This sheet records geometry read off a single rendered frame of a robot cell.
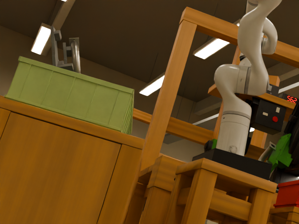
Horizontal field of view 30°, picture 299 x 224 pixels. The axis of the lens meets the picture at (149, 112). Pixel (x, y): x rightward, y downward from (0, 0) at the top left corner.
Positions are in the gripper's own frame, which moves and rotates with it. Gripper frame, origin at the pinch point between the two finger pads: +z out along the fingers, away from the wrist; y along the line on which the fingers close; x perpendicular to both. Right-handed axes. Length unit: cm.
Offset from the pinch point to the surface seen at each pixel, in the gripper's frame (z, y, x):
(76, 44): 14, 22, -78
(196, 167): 48, 33, -19
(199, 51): -240, -540, 83
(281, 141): 7, -34, 40
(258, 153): 7, -74, 43
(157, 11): -330, -650, 15
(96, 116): 47, 54, -62
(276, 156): 17.0, -28.7, 36.8
